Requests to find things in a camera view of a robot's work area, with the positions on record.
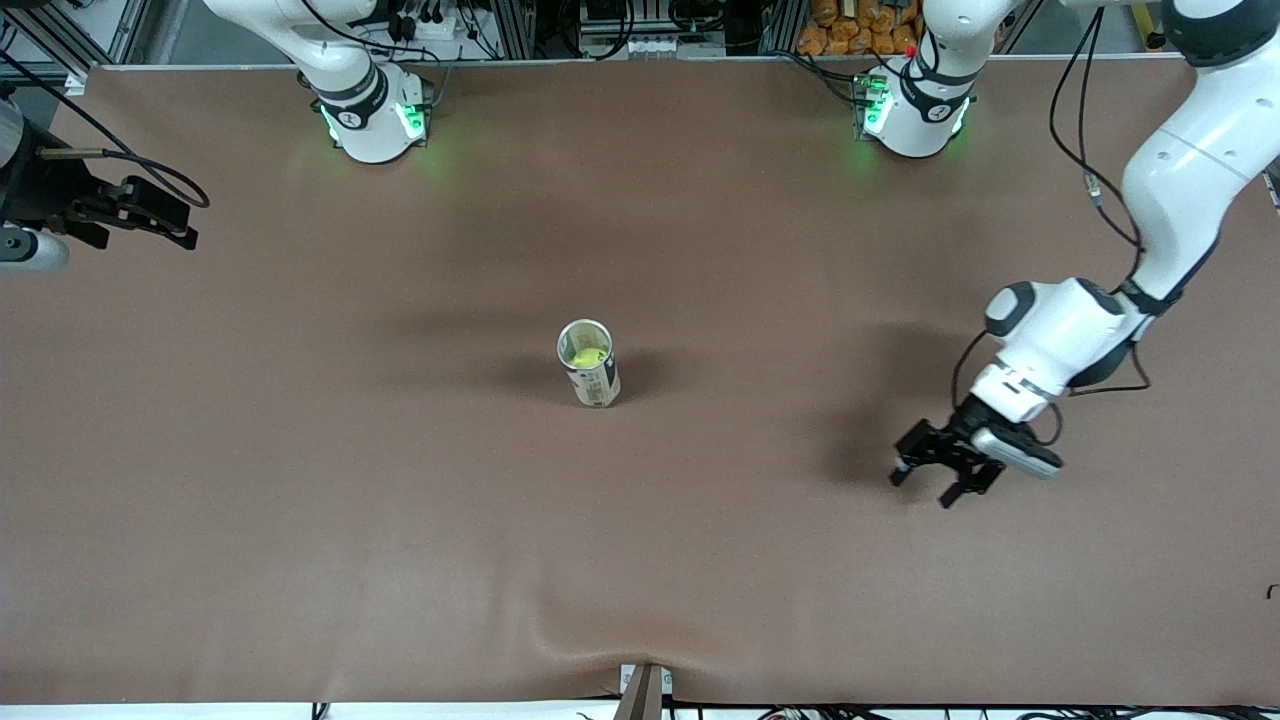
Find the blue white tennis ball can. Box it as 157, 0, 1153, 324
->
556, 319, 621, 409

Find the brown table mat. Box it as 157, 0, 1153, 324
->
0, 55, 1280, 706

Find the white power strip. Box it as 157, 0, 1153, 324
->
385, 8, 463, 43

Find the pile of orange objects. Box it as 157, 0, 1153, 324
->
797, 0, 921, 57

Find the yellow pole with black foot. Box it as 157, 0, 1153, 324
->
1130, 0, 1171, 51

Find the black electronics box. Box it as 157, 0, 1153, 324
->
578, 0, 736, 59

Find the aluminium frame profile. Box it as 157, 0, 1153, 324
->
95, 0, 151, 66
497, 0, 536, 59
762, 0, 806, 56

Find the brown post with white bracket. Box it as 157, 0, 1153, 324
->
615, 663, 673, 720

